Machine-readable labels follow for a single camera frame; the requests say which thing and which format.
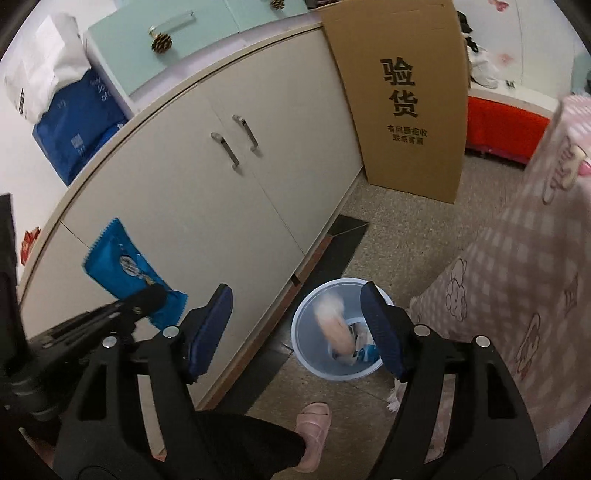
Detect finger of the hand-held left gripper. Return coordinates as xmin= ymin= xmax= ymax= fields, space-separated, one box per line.
xmin=28 ymin=284 xmax=168 ymax=366

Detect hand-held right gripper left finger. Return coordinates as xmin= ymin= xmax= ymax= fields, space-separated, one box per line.
xmin=53 ymin=284 xmax=234 ymax=480

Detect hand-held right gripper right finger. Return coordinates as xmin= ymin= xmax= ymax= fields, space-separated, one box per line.
xmin=360 ymin=281 xmax=543 ymax=480

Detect peach-coloured soft packet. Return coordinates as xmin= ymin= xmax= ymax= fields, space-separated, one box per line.
xmin=314 ymin=291 xmax=357 ymax=358

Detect blue snack packet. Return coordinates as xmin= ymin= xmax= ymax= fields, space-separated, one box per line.
xmin=82 ymin=218 xmax=189 ymax=330

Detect pale blue plastic bin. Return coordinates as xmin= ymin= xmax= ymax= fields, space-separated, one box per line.
xmin=291 ymin=278 xmax=398 ymax=380

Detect blue and white wrapper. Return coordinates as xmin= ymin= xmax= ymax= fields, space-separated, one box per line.
xmin=332 ymin=320 xmax=383 ymax=366

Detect crumpled white tissue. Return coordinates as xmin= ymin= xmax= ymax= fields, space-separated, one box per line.
xmin=387 ymin=376 xmax=407 ymax=411

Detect beige cabinet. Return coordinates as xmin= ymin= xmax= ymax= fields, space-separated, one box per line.
xmin=16 ymin=21 xmax=365 ymax=411

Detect pink slipper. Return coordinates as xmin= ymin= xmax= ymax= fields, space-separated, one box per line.
xmin=293 ymin=401 xmax=332 ymax=472

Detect person's leg black trousers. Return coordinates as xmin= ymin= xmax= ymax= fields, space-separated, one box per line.
xmin=196 ymin=410 xmax=308 ymax=480

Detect red printed packet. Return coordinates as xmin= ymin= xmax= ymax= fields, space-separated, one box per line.
xmin=19 ymin=227 xmax=41 ymax=266

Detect blue plastic package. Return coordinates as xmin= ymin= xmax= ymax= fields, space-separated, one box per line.
xmin=31 ymin=69 xmax=132 ymax=188

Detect tall cardboard box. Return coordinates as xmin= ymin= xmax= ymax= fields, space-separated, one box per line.
xmin=320 ymin=0 xmax=469 ymax=205

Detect red cloth covered platform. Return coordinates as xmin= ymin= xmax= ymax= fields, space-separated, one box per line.
xmin=465 ymin=90 xmax=561 ymax=164

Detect teal drawer unit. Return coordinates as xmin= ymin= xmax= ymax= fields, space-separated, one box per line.
xmin=85 ymin=0 xmax=324 ymax=100

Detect white plastic bag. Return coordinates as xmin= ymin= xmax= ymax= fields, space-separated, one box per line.
xmin=466 ymin=44 xmax=499 ymax=88
xmin=4 ymin=13 xmax=90 ymax=125

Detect white board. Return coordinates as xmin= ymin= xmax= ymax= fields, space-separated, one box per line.
xmin=468 ymin=83 xmax=561 ymax=114

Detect black garment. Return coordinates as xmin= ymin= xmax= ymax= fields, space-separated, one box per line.
xmin=456 ymin=11 xmax=477 ymax=51

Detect white wardrobe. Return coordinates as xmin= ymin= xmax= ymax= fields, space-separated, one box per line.
xmin=455 ymin=0 xmax=578 ymax=100

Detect silver cabinet door handle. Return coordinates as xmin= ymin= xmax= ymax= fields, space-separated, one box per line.
xmin=211 ymin=132 xmax=241 ymax=169
xmin=232 ymin=115 xmax=259 ymax=151

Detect silver drawer handle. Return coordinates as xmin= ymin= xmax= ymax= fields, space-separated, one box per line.
xmin=148 ymin=11 xmax=195 ymax=35

